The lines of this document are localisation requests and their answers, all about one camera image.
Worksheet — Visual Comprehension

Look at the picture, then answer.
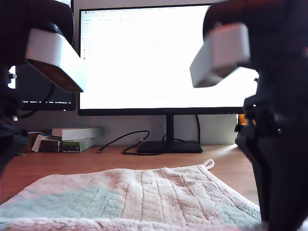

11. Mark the brown cardboard box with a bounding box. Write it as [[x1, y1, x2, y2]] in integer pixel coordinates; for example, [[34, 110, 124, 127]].
[[28, 132, 39, 153]]

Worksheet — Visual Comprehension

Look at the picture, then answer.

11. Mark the large black computer monitor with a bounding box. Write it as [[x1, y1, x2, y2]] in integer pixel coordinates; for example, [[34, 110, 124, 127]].
[[77, 2, 260, 154]]

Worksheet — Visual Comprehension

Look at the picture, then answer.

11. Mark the black monitor power cable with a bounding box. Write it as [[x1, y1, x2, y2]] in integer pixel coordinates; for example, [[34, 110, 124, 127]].
[[195, 114, 202, 145]]

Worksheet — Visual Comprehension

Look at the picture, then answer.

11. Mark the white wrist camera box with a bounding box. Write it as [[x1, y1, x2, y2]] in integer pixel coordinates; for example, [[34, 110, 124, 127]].
[[25, 28, 89, 93], [189, 23, 251, 89]]

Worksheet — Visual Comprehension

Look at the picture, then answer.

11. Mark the pink green fluffy tea towel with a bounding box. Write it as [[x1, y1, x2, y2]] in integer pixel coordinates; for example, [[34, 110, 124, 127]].
[[0, 159, 263, 231]]

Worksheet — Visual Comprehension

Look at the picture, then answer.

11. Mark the small white box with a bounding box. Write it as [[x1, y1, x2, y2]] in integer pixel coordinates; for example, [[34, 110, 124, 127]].
[[31, 134, 52, 153]]

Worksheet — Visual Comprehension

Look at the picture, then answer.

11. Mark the long white box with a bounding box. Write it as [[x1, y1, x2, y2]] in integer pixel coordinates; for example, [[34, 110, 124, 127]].
[[51, 127, 105, 141]]

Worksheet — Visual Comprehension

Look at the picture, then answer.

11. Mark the small dark box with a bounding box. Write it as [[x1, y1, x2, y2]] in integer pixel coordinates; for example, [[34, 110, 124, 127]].
[[39, 140, 61, 153]]

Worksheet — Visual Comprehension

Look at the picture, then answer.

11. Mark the black usb cable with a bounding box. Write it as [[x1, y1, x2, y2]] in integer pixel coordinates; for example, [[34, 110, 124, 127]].
[[97, 130, 150, 155]]

